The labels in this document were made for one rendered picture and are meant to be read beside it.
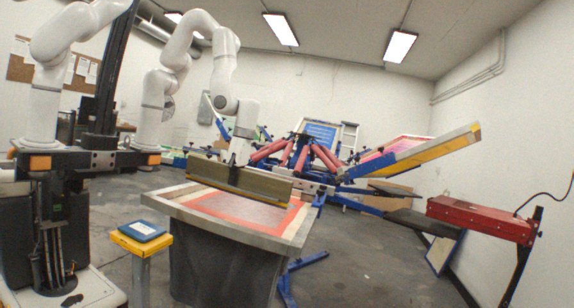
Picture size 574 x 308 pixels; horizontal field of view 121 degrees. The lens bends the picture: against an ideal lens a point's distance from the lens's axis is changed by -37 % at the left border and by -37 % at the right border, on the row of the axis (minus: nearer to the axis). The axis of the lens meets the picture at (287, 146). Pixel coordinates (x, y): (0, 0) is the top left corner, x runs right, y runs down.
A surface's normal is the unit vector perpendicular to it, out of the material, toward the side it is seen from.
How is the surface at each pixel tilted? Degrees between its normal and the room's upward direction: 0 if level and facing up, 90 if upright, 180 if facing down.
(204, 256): 93
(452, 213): 90
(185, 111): 90
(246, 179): 90
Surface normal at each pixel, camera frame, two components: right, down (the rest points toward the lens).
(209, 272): -0.15, 0.06
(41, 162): 0.92, 0.21
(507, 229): -0.66, -0.10
